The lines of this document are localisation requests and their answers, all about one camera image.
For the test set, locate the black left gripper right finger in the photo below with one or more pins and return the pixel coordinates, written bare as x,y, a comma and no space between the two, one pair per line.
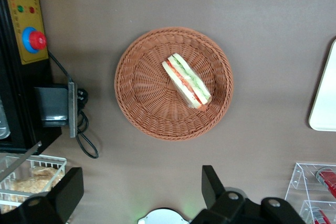
210,187

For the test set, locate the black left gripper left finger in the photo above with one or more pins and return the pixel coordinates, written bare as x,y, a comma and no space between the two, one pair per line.
69,190

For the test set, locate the triangle sandwich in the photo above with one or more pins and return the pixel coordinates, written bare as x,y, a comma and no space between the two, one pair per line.
183,77

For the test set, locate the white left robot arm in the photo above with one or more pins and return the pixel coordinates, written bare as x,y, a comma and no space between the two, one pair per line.
162,217

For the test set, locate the brown round wicker basket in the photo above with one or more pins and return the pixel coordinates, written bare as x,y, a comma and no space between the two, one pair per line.
147,98

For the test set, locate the beige plastic tray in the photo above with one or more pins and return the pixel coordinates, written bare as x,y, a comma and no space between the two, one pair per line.
325,98

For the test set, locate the bagged rice cracker snack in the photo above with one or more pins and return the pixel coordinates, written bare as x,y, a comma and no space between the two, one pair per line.
39,179

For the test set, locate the grey metal bar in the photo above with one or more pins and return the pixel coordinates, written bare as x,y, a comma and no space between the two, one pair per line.
26,154

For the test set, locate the clear acrylic bottle rack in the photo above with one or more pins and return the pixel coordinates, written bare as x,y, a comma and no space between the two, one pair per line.
296,179

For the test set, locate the black side box metal plate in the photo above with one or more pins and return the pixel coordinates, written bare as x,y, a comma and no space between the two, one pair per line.
52,103

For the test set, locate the clear plastic container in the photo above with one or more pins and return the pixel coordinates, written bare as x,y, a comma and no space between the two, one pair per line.
4,127

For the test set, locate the red cola bottle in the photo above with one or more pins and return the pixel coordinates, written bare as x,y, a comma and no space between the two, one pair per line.
321,217
326,182

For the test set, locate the black appliance yellow control panel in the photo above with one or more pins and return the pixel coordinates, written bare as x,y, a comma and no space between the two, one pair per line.
29,24

